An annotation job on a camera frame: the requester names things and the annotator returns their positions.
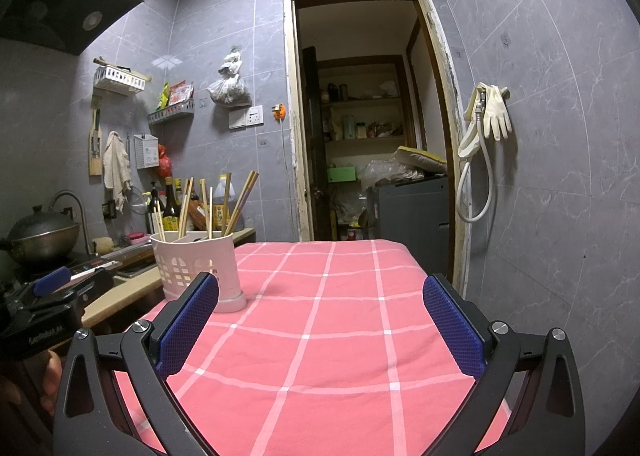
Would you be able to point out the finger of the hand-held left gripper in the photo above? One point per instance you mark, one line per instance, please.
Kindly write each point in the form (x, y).
(52, 281)
(92, 286)

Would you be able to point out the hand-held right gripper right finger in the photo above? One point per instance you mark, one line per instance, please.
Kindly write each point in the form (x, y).
(452, 331)

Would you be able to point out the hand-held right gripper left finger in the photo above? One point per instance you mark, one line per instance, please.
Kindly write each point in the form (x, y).
(187, 321)

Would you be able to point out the white plastic utensil holder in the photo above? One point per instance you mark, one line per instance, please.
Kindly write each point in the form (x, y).
(200, 256)

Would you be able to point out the set of wooden chopsticks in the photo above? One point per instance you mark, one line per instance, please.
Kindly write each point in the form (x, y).
(244, 198)

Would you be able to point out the person's left hand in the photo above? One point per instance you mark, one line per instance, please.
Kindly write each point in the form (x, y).
(50, 381)

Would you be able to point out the black gas stove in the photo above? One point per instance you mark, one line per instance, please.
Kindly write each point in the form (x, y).
(92, 263)

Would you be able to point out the tan sponge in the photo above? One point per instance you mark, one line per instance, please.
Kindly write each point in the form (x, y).
(102, 246)

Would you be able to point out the metal wok with lid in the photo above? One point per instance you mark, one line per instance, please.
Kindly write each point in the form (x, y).
(40, 241)

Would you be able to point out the small pink dish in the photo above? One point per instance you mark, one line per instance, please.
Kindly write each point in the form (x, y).
(140, 238)

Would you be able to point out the dark sauce bottle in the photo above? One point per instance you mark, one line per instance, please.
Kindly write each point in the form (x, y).
(171, 216)
(154, 201)

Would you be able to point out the wooden knife holder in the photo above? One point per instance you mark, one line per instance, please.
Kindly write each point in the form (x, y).
(95, 163)

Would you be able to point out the hanging white towel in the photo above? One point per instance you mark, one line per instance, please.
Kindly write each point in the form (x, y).
(116, 160)

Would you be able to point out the grey cabinet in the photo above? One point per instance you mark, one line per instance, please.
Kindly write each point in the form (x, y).
(410, 208)

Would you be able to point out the clear oil jug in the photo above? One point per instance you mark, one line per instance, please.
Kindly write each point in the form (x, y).
(218, 191)

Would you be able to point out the red plastic bag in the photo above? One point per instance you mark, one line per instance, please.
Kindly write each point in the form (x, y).
(165, 163)

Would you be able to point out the pink plaid tablecloth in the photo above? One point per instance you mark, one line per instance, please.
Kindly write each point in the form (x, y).
(320, 386)

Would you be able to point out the crumpled clear plastic bag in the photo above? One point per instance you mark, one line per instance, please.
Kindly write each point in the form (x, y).
(382, 173)

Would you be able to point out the yellow edged cushion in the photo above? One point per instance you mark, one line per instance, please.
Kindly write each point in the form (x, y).
(420, 158)

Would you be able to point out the green box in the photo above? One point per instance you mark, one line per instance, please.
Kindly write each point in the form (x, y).
(342, 174)

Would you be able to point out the yellow snack packet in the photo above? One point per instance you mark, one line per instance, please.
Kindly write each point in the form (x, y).
(164, 96)

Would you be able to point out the red snack packet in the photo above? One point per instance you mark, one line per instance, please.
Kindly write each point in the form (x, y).
(181, 93)

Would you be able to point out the dark wooden door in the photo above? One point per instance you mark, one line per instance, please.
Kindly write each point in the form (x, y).
(312, 135)

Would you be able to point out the pale rubber gloves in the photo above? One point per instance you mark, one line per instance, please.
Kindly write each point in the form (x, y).
(495, 110)

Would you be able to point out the orange plug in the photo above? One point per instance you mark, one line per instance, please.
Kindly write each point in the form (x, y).
(280, 111)

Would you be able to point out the hanging clear plastic bags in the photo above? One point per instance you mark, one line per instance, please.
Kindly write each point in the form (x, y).
(227, 91)

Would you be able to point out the wooden shelf unit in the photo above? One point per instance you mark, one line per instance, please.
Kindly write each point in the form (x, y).
(360, 101)

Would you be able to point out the black wall socket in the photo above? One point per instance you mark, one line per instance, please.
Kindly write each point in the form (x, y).
(106, 211)

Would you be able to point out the white wall box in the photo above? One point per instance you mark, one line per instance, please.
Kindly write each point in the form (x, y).
(146, 151)

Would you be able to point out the grey wall shelf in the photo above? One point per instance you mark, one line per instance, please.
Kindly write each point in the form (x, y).
(172, 113)

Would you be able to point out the white wall basket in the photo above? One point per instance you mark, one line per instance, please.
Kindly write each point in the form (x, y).
(120, 80)

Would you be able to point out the white wall socket panel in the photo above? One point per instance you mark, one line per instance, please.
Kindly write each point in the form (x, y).
(247, 117)

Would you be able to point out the wooden door frame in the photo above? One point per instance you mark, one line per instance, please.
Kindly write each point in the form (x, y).
(290, 110)

